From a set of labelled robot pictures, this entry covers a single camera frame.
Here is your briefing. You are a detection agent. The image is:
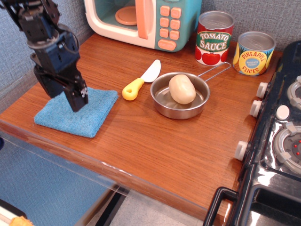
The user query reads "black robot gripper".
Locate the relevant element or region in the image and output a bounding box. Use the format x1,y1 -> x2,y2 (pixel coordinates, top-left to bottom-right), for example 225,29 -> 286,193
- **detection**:
27,24 -> 88,112

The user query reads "blue towel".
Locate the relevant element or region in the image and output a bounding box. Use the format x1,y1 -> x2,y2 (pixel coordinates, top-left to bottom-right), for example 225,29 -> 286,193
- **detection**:
34,88 -> 118,138

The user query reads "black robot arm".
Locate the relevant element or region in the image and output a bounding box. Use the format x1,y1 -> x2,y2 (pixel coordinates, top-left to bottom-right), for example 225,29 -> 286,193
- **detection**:
0,0 -> 88,112

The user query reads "clear acrylic barrier panel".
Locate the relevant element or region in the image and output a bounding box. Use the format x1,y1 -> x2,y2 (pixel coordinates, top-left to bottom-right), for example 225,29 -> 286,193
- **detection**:
0,121 -> 233,226

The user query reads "orange microwave turntable plate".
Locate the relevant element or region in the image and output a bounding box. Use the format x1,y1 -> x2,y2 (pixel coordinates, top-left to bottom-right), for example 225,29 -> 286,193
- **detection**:
115,6 -> 137,26

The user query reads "small steel saucepan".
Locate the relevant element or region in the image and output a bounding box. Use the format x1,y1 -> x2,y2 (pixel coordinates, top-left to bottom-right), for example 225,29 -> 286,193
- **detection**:
150,62 -> 231,120

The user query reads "beige toy potato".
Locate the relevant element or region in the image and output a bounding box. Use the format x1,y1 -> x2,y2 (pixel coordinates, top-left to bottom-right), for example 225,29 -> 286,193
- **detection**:
168,74 -> 196,105

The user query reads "teal toy microwave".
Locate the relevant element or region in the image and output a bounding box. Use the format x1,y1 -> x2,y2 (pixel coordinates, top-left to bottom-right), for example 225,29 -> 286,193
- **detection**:
84,0 -> 202,52

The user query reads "tomato sauce can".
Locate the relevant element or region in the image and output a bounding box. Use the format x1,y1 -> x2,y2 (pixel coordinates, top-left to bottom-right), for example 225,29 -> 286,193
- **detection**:
195,11 -> 235,66

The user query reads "pineapple slices can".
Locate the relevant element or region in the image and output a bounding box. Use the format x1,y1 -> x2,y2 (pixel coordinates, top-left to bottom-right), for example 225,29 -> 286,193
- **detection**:
232,31 -> 276,76

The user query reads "black toy stove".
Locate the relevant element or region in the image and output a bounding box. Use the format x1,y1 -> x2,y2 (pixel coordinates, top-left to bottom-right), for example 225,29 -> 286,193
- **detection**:
204,41 -> 301,226

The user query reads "yellow handled toy knife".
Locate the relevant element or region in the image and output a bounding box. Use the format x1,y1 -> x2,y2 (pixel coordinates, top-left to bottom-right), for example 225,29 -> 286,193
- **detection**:
122,59 -> 161,101

